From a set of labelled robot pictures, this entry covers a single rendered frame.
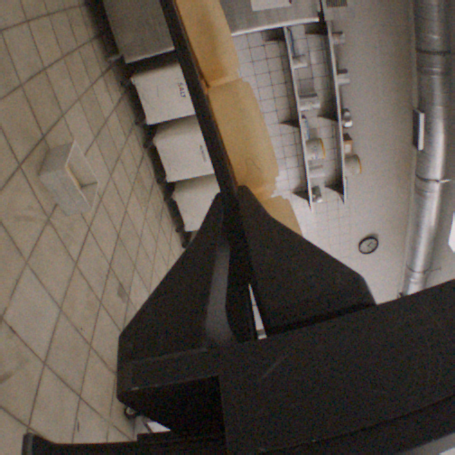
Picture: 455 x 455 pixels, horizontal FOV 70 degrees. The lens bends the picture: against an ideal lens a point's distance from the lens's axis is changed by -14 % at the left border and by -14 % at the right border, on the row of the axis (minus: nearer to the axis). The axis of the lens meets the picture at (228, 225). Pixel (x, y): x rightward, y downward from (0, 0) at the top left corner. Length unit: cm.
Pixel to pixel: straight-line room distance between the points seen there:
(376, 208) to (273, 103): 207
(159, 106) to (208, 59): 324
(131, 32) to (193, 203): 185
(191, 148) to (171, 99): 52
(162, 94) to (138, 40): 62
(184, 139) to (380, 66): 229
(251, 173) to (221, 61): 5
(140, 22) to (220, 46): 282
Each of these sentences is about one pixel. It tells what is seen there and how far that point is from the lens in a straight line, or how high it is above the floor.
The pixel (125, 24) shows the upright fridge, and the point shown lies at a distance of 301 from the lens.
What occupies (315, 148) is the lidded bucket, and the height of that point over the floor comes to 168.
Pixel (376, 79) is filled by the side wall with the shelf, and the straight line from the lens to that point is 436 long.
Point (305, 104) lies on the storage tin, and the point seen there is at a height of 163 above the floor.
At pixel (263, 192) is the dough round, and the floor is 98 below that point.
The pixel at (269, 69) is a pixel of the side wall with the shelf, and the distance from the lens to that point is 400.
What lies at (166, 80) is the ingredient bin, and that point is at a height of 41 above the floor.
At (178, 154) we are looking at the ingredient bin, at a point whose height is 30.
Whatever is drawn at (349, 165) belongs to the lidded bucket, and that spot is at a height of 206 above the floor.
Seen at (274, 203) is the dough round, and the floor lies 98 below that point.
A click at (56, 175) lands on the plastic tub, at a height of 9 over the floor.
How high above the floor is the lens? 98
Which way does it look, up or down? 6 degrees down
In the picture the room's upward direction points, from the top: 78 degrees clockwise
